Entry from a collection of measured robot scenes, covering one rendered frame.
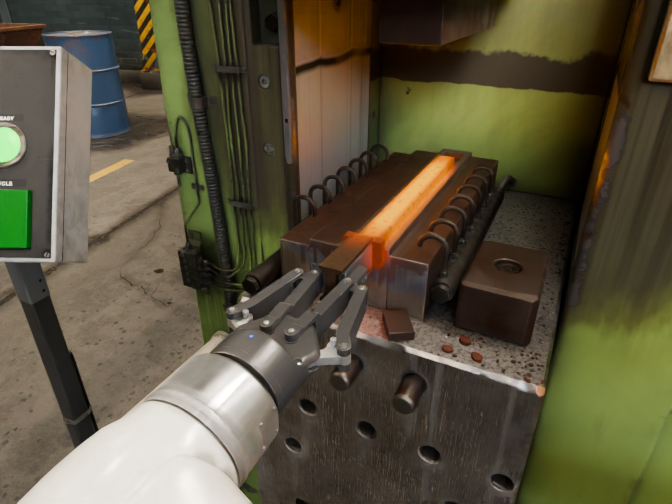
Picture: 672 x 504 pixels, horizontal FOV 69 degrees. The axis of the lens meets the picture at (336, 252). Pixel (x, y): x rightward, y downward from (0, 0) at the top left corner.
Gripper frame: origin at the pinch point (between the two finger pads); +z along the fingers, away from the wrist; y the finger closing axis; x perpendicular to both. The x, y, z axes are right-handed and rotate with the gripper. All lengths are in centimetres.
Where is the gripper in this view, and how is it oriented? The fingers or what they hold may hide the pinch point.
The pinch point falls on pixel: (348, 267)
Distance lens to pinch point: 54.1
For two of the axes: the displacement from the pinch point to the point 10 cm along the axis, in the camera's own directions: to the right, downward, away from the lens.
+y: 8.9, 2.2, -4.0
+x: -0.2, -8.6, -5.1
